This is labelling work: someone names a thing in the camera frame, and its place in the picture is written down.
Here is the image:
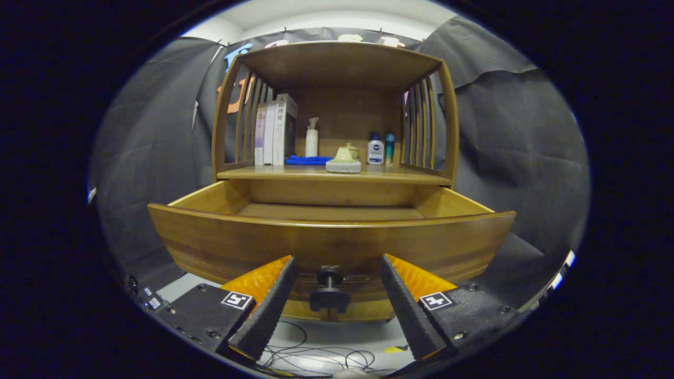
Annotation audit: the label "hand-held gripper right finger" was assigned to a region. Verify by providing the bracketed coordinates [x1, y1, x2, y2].
[379, 254, 527, 363]

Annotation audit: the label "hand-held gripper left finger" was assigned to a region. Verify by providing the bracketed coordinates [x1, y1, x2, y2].
[155, 255, 298, 364]

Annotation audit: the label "black drawer knob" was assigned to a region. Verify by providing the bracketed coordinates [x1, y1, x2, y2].
[309, 265, 352, 314]

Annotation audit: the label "wooden cabinet door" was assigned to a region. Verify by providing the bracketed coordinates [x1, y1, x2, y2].
[287, 302, 330, 321]
[337, 302, 393, 322]

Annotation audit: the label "wooden countertop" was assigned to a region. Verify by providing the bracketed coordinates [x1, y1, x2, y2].
[217, 164, 452, 186]

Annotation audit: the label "wooden cabinet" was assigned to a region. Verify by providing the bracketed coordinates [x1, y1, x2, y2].
[212, 41, 460, 322]

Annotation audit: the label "blue folded cloth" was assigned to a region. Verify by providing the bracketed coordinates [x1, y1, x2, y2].
[285, 154, 332, 166]

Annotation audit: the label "white bottle with blue cap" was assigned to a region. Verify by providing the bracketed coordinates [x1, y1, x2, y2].
[367, 132, 384, 166]

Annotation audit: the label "white pump bottle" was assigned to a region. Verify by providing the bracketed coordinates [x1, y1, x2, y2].
[305, 117, 320, 157]

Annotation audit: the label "thin white book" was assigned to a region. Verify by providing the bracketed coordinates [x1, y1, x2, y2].
[263, 100, 277, 166]

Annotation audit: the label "purple-spine book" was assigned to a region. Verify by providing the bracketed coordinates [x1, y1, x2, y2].
[254, 103, 266, 166]

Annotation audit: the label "large dark-cover book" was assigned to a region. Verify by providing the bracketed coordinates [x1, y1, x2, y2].
[272, 93, 298, 166]

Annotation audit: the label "thin black floor cables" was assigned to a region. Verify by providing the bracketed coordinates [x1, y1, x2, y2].
[258, 318, 377, 377]

